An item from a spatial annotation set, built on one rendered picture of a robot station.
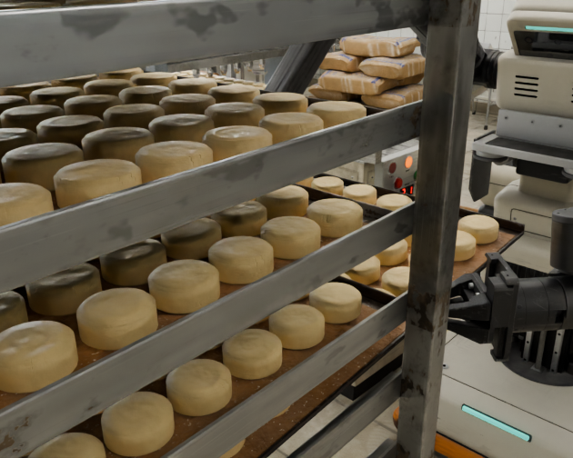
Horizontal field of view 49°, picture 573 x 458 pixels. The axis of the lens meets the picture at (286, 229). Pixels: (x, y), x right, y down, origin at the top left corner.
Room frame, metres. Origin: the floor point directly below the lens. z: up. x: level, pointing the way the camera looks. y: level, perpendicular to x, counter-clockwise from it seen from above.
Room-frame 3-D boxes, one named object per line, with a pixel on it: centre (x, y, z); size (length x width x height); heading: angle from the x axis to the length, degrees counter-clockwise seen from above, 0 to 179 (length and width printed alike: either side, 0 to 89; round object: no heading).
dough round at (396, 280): (0.62, -0.13, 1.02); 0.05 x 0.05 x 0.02
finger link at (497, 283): (0.58, -0.18, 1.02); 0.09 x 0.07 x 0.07; 92
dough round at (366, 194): (0.87, -0.11, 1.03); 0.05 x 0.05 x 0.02
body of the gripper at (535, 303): (0.59, -0.25, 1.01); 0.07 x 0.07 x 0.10; 2
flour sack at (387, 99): (5.90, -1.07, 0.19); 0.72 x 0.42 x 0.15; 142
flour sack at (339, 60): (6.28, -0.65, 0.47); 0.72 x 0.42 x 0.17; 138
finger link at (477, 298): (0.58, -0.18, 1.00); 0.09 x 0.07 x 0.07; 92
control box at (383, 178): (1.77, -0.35, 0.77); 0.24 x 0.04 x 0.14; 135
